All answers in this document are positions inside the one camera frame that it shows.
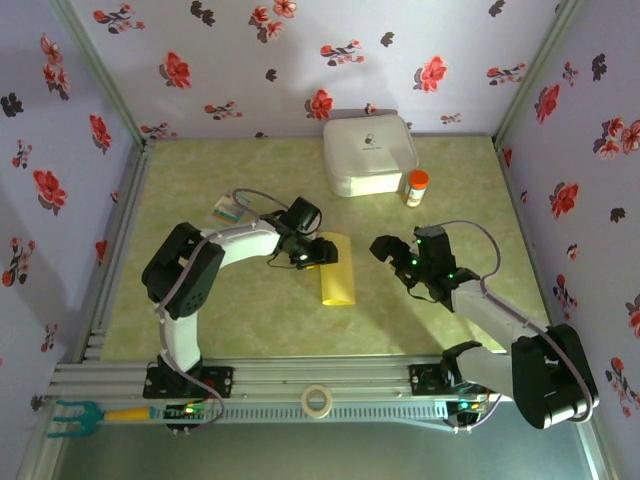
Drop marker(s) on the yellow cloth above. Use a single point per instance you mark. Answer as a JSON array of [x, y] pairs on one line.
[[340, 285]]

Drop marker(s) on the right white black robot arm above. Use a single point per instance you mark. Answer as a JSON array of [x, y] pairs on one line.
[[500, 310]]

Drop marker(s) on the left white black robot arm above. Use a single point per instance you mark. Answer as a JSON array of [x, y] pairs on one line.
[[240, 245]]

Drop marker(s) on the orange pill bottle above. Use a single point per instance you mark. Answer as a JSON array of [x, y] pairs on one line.
[[415, 192]]

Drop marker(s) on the teal printed card packet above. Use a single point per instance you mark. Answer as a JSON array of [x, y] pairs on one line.
[[226, 214]]

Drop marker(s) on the white zippered case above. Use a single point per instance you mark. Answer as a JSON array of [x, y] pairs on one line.
[[367, 150]]

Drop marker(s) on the beige tape roll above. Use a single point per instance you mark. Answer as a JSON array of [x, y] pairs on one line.
[[305, 402]]

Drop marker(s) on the aluminium side rail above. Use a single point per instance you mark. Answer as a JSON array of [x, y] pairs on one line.
[[530, 240], [117, 250]]

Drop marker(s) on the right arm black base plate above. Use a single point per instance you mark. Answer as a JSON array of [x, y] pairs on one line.
[[425, 380]]

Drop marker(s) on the wide aluminium frame rail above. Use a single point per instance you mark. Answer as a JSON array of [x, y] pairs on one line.
[[320, 372]]

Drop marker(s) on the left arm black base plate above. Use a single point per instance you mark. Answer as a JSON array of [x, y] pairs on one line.
[[222, 382]]

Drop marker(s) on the aluminium corner post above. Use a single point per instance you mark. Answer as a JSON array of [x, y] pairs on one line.
[[537, 65], [100, 70]]

